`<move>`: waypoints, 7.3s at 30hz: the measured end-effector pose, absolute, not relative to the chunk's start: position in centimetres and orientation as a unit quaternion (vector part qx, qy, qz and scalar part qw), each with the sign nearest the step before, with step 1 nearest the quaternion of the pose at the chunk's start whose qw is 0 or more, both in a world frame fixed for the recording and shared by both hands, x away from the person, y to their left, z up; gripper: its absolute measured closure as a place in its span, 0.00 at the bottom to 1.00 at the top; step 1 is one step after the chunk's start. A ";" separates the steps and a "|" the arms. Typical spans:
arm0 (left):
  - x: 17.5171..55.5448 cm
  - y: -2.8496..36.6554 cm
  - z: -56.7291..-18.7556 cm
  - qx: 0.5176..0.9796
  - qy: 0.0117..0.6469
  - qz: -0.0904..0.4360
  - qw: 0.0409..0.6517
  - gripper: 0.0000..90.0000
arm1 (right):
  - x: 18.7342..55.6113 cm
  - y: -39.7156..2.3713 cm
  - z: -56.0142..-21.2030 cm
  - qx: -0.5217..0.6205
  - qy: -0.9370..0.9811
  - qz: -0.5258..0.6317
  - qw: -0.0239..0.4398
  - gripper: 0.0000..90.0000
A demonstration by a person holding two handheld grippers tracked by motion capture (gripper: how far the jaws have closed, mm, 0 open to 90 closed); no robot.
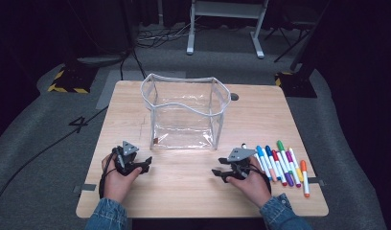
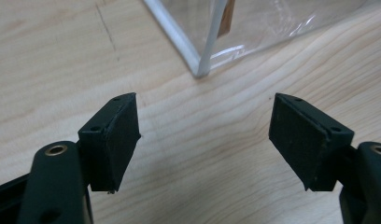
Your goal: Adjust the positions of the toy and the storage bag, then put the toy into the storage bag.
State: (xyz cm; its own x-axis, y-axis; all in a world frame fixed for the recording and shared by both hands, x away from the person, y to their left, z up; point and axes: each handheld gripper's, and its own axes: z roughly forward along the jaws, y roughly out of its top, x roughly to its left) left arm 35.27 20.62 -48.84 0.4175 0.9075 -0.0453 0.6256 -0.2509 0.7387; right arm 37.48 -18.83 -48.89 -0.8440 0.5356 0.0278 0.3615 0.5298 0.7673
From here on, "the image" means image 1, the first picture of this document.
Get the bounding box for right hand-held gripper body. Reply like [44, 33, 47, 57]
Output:
[227, 148, 257, 180]

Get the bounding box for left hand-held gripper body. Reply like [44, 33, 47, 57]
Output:
[112, 140, 144, 176]

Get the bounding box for clear plastic bag white trim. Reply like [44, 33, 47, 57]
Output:
[140, 73, 232, 151]

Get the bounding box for set of coloured markers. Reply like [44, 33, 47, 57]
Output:
[241, 139, 311, 198]

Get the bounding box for person's left hand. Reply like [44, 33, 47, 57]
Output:
[101, 153, 143, 204]

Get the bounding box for person's right hand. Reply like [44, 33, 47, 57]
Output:
[226, 156, 272, 209]

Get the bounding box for grey tape strip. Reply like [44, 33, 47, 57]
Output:
[308, 176, 326, 187]
[73, 183, 97, 194]

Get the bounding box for black yellow striped base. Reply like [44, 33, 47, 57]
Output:
[274, 70, 318, 99]
[47, 63, 99, 95]

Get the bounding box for dark stand with grey base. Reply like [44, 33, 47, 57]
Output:
[77, 0, 134, 68]

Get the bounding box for black folding stand legs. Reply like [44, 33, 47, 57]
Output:
[264, 25, 316, 63]

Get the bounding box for black hand-held gripper cable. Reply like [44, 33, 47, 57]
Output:
[244, 162, 272, 195]
[98, 152, 119, 199]

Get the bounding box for long black floor cable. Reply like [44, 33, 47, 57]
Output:
[0, 105, 109, 215]

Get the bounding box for black cable by stand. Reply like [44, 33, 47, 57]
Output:
[119, 47, 149, 81]

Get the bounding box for bundle of floor cables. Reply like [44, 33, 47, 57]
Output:
[135, 23, 193, 49]

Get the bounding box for dark slanted stand post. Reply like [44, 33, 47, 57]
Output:
[288, 0, 334, 73]

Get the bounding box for white metal table frame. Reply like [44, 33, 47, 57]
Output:
[186, 0, 269, 59]

